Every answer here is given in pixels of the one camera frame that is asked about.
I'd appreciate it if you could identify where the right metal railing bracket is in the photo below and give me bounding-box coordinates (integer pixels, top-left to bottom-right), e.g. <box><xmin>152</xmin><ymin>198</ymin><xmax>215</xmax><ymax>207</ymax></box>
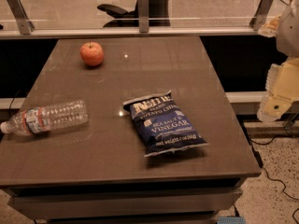
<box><xmin>249</xmin><ymin>0</ymin><xmax>274</xmax><ymax>31</ymax></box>

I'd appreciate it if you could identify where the grey table with drawers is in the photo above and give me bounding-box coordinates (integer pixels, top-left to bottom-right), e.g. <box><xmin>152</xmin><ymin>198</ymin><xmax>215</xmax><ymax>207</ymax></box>
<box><xmin>0</xmin><ymin>36</ymin><xmax>261</xmax><ymax>224</ymax></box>

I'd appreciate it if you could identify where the black floor cable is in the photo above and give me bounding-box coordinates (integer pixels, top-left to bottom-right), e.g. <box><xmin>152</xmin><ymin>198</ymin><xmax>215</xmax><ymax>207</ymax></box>
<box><xmin>249</xmin><ymin>133</ymin><xmax>299</xmax><ymax>224</ymax></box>

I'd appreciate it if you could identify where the middle metal railing bracket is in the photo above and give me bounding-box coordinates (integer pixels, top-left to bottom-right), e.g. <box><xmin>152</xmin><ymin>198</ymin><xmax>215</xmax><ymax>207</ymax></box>
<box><xmin>137</xmin><ymin>0</ymin><xmax>150</xmax><ymax>33</ymax></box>

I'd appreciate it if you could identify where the glass railing panel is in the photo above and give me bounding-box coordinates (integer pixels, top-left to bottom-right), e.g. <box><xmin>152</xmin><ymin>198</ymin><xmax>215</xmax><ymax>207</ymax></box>
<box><xmin>0</xmin><ymin>0</ymin><xmax>299</xmax><ymax>33</ymax></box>

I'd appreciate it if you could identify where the blue potato chips bag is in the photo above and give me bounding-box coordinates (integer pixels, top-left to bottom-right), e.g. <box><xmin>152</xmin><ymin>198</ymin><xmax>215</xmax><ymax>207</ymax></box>
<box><xmin>123</xmin><ymin>91</ymin><xmax>207</xmax><ymax>158</ymax></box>

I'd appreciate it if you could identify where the metal railing bracket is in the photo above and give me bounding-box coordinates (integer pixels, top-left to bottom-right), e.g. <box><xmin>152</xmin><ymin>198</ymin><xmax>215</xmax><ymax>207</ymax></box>
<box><xmin>137</xmin><ymin>0</ymin><xmax>150</xmax><ymax>33</ymax></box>
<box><xmin>7</xmin><ymin>0</ymin><xmax>35</xmax><ymax>35</ymax></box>
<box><xmin>249</xmin><ymin>0</ymin><xmax>274</xmax><ymax>31</ymax></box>

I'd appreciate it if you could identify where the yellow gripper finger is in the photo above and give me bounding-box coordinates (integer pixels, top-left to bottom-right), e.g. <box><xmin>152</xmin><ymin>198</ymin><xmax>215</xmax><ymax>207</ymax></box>
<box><xmin>258</xmin><ymin>15</ymin><xmax>281</xmax><ymax>37</ymax></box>
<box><xmin>257</xmin><ymin>58</ymin><xmax>299</xmax><ymax>122</ymax></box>

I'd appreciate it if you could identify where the black office chair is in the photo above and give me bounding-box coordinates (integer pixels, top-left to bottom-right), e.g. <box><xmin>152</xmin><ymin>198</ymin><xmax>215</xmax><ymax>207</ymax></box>
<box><xmin>97</xmin><ymin>0</ymin><xmax>170</xmax><ymax>27</ymax></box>

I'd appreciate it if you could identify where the left metal railing bracket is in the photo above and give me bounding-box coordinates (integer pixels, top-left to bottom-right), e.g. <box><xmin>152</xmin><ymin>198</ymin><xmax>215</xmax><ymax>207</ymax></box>
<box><xmin>7</xmin><ymin>0</ymin><xmax>35</xmax><ymax>35</ymax></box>

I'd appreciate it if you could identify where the red apple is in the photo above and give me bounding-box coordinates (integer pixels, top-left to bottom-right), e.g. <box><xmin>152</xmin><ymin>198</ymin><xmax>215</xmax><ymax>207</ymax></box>
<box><xmin>80</xmin><ymin>42</ymin><xmax>104</xmax><ymax>66</ymax></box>

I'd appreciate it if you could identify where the clear plastic water bottle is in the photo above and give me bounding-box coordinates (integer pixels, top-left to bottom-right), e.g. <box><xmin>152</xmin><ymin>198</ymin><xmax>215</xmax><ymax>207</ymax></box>
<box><xmin>1</xmin><ymin>100</ymin><xmax>89</xmax><ymax>136</ymax></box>

